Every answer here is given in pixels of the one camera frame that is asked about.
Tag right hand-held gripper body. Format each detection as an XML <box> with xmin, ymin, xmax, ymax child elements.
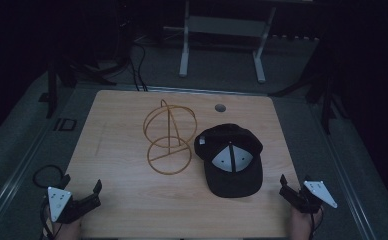
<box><xmin>278</xmin><ymin>180</ymin><xmax>338</xmax><ymax>215</ymax></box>

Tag black looped cable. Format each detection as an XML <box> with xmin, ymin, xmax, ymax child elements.
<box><xmin>32</xmin><ymin>164</ymin><xmax>66</xmax><ymax>190</ymax></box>

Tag person's left hand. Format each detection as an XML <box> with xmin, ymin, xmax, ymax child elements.
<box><xmin>50</xmin><ymin>215</ymin><xmax>83</xmax><ymax>240</ymax></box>

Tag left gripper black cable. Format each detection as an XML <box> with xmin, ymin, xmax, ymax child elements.
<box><xmin>39</xmin><ymin>197</ymin><xmax>63</xmax><ymax>240</ymax></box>

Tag black floor cables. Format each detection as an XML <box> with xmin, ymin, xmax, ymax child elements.
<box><xmin>127</xmin><ymin>41</ymin><xmax>150</xmax><ymax>93</ymax></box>

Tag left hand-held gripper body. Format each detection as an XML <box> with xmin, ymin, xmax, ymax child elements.
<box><xmin>47</xmin><ymin>186</ymin><xmax>102</xmax><ymax>225</ymax></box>

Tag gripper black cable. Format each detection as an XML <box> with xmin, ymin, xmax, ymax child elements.
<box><xmin>39</xmin><ymin>197</ymin><xmax>63</xmax><ymax>240</ymax></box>
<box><xmin>309</xmin><ymin>207</ymin><xmax>324</xmax><ymax>240</ymax></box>

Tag person's right hand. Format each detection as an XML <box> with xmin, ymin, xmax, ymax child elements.
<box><xmin>289</xmin><ymin>205</ymin><xmax>324</xmax><ymax>240</ymax></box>

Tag black baseball cap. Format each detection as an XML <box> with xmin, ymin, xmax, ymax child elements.
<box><xmin>193</xmin><ymin>123</ymin><xmax>265</xmax><ymax>199</ymax></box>

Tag white metal stand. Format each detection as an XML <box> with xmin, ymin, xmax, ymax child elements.
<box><xmin>162</xmin><ymin>0</ymin><xmax>278</xmax><ymax>84</ymax></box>

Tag gold wire hat stand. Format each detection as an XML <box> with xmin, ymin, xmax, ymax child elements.
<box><xmin>142</xmin><ymin>98</ymin><xmax>198</xmax><ymax>176</ymax></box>

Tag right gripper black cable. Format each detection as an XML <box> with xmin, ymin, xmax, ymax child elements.
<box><xmin>309</xmin><ymin>207</ymin><xmax>324</xmax><ymax>240</ymax></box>

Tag black floor bracket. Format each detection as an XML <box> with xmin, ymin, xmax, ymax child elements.
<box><xmin>52</xmin><ymin>117</ymin><xmax>78</xmax><ymax>132</ymax></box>

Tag black tripod stand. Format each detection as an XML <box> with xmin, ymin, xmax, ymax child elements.
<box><xmin>267</xmin><ymin>39</ymin><xmax>350</xmax><ymax>136</ymax></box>
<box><xmin>37</xmin><ymin>49</ymin><xmax>131</xmax><ymax>120</ymax></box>

